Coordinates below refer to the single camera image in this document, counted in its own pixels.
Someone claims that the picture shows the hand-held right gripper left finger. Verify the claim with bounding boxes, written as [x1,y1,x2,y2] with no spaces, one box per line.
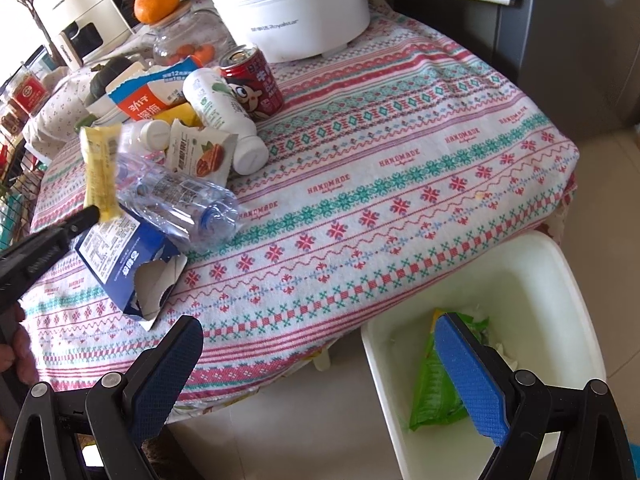
[5,315,205,480]

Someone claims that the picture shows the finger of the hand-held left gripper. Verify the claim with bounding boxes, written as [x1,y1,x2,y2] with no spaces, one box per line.
[47,206,102,248]

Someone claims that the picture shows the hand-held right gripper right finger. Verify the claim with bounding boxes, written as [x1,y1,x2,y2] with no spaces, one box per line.
[433,312,636,480]

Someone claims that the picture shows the torn blue carton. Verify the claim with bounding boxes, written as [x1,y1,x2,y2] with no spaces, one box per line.
[75,212,188,332]

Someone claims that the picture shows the yellow snack wrapper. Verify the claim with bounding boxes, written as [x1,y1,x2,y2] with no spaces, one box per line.
[80,124,123,221]

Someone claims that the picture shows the white plastic bin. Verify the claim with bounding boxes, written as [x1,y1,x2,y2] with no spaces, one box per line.
[360,232,608,480]

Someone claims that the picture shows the orange and white carton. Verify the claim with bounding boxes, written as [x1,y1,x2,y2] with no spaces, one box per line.
[92,55,203,123]

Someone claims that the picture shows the person's left hand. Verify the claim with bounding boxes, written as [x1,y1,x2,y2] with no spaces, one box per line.
[0,304,41,387]

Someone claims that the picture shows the green snack packet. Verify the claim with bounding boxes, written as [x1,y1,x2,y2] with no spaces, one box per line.
[407,310,493,433]

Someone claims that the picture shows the white crumpled paper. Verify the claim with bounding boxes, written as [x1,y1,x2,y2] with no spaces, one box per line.
[460,305,526,366]

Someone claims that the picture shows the clear plastic water bottle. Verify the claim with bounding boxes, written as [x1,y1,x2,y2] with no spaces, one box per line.
[112,152,241,251]

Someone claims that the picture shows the small white-capped bottle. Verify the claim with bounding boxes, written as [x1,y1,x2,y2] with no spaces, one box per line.
[117,120,171,153]

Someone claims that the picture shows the white small-print cloth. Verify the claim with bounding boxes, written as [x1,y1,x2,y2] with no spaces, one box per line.
[22,62,101,161]

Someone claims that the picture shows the red box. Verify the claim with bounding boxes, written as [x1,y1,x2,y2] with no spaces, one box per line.
[10,72,48,113]

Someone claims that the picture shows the small juice carton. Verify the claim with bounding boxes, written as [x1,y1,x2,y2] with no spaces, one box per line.
[167,119,240,181]

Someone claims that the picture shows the small yellow packet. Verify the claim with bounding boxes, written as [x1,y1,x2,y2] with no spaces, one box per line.
[170,102,206,128]

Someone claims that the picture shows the white bottle with green print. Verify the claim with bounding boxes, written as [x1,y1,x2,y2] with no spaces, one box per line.
[182,67,258,136]

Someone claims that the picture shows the white round bottle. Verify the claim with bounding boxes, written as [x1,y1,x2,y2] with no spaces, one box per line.
[231,130,269,175]

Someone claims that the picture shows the patterned knit tablecloth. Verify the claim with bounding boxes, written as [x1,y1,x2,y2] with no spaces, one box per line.
[20,0,581,411]

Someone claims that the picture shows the glass jar with wooden lid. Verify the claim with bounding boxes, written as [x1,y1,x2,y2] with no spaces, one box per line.
[150,2,236,66]

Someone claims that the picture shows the white kitchen appliance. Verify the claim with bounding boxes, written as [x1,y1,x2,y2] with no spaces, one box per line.
[32,0,136,71]

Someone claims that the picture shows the red drink can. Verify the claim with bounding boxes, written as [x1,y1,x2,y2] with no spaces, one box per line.
[220,45,285,121]

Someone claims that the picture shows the orange mandarin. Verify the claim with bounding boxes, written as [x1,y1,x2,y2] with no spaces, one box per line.
[133,0,182,25]

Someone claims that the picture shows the white electric pot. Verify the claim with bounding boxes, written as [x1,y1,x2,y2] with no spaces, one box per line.
[192,0,521,63]

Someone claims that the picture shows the grey refrigerator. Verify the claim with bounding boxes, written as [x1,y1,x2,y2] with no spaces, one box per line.
[360,0,640,146]

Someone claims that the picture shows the wire rack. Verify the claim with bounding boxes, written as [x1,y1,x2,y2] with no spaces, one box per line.
[0,145,46,256]

